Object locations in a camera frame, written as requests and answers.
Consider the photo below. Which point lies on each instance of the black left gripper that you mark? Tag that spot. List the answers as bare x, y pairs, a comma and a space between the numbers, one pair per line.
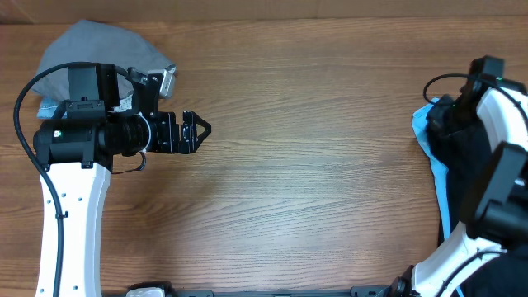
186, 142

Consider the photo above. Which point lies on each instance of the black t-shirt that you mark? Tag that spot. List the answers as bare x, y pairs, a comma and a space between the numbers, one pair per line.
485, 150

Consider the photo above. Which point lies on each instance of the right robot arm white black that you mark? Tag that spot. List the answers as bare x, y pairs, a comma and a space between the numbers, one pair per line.
484, 80

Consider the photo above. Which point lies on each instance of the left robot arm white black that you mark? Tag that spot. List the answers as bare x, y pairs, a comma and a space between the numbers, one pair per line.
110, 111

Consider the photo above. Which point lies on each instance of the folded grey shorts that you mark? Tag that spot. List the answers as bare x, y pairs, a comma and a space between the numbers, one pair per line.
88, 41

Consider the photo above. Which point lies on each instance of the folded light blue garment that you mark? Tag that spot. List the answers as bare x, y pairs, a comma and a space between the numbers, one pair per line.
50, 108

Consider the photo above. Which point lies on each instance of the light blue printed t-shirt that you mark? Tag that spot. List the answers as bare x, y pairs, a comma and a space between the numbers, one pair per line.
438, 274

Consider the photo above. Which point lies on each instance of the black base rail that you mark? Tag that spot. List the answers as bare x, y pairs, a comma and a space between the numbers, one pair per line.
165, 288

